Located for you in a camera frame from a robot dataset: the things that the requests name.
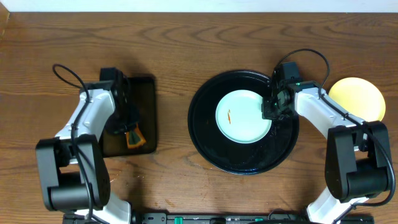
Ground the pale green plate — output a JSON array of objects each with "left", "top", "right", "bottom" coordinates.
[{"left": 215, "top": 90, "right": 272, "bottom": 144}]

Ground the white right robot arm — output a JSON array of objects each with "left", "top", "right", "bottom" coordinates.
[{"left": 262, "top": 81, "right": 396, "bottom": 223}]

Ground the rectangular black water tray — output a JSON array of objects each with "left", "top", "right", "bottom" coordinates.
[{"left": 100, "top": 77, "right": 158, "bottom": 157}]

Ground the orange green sponge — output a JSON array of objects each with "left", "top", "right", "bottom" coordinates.
[{"left": 126, "top": 125, "right": 147, "bottom": 149}]

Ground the yellow plate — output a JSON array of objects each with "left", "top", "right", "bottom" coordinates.
[{"left": 328, "top": 77, "right": 386, "bottom": 122}]

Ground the round black tray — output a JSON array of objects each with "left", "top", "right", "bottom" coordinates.
[{"left": 188, "top": 70, "right": 299, "bottom": 175}]

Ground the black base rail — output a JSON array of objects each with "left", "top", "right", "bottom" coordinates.
[{"left": 62, "top": 213, "right": 375, "bottom": 224}]

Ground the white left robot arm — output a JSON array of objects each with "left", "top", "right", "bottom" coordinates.
[{"left": 35, "top": 81, "right": 137, "bottom": 223}]

